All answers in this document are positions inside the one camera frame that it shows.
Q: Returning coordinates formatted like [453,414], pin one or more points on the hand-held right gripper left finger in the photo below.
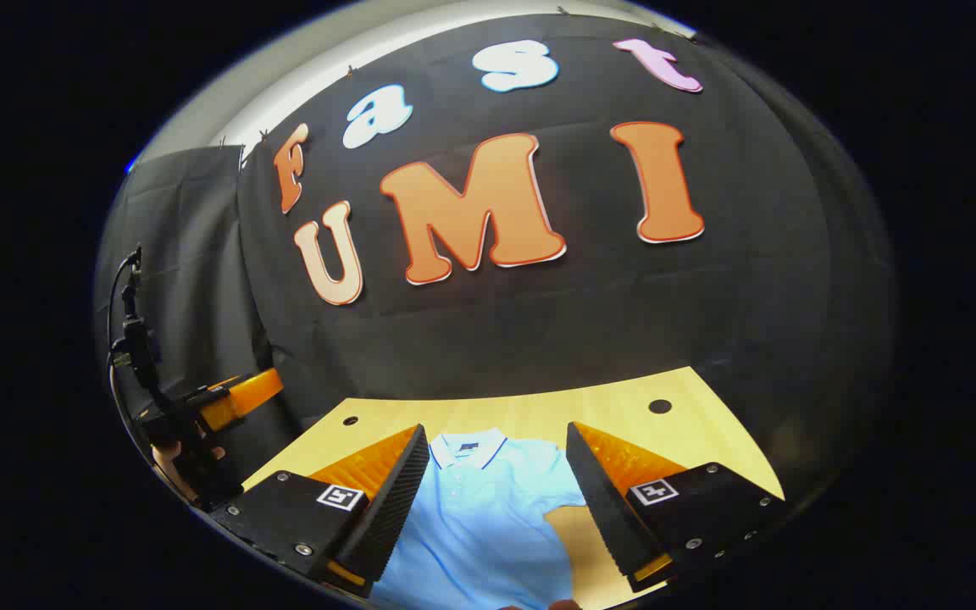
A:
[390,500]

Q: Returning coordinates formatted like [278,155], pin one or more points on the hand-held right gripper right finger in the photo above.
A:
[602,500]

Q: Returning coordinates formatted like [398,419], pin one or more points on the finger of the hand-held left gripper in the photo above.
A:
[242,398]

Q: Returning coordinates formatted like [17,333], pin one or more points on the light blue T-shirt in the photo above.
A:
[479,525]

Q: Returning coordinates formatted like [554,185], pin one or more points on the black backdrop cloth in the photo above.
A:
[539,313]

